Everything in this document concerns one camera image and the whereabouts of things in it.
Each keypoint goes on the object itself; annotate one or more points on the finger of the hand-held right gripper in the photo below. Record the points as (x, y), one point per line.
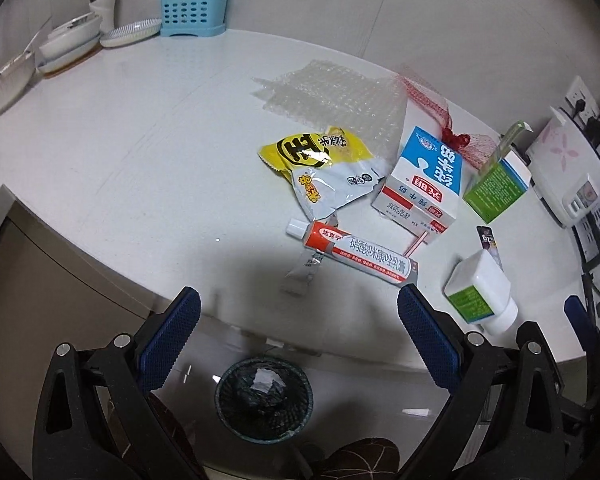
(577, 315)

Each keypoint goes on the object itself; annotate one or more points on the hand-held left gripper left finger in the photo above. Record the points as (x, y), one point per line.
(172, 340)

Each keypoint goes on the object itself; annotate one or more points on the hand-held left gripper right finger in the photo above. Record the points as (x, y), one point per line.
(425, 340)

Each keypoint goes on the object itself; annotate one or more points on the black mesh trash bin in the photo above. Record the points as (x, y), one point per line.
(240, 410)

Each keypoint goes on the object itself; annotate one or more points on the green and white carton box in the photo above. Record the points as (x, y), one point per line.
(495, 190)

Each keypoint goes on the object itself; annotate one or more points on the blue and white milk carton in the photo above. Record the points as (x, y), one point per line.
(420, 180)

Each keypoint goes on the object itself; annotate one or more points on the white bottle with green label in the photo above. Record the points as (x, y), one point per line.
(480, 290)

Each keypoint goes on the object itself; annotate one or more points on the pink striped straw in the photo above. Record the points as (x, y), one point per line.
(416, 244)

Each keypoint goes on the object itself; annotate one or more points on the white crumpled paper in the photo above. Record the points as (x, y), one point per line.
(267, 381)

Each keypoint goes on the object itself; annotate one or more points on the white and red ointment tube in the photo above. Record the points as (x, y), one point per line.
(365, 252)

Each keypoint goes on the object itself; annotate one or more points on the small dark sachet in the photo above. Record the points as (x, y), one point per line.
(489, 240)

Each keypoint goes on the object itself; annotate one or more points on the brown patterned slipper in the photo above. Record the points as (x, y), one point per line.
(360, 460)

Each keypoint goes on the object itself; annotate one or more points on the silver foil sachet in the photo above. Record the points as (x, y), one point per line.
(302, 272)

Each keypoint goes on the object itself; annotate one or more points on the white rice cooker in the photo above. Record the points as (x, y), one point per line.
(570, 160)

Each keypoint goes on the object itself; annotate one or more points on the yellow snack packet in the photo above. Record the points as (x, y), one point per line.
(320, 170)

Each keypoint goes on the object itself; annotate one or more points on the red mesh net bag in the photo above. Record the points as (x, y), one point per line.
(430, 97)

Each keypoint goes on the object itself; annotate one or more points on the clear bubble wrap sheet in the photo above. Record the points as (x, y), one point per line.
(330, 95)

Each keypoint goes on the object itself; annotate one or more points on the large white bowl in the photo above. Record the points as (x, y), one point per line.
(7, 82)

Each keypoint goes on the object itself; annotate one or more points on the stack of white bowls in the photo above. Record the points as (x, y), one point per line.
(70, 40)

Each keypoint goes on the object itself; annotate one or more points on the blue plastic utensil holder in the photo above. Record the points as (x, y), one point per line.
(195, 12)

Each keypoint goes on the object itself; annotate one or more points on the white jug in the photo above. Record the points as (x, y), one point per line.
(107, 7)

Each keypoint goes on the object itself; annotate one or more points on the white wall socket with plug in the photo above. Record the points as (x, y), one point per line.
(580, 92)

